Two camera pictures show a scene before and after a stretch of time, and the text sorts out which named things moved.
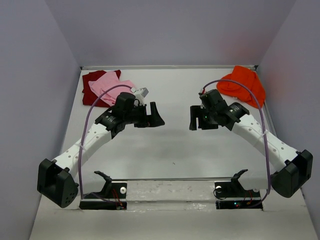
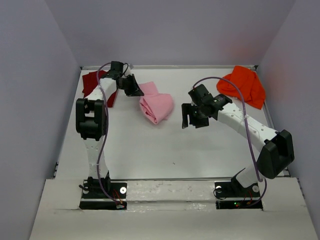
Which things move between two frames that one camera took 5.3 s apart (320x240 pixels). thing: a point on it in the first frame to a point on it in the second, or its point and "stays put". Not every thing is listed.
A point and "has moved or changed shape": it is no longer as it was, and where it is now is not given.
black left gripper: x=146 y=115 to x=128 y=84
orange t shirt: x=247 y=77 stays put
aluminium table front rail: x=186 y=178 stays put
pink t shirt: x=108 y=79 has moved or changed shape
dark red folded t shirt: x=90 y=96 stays put
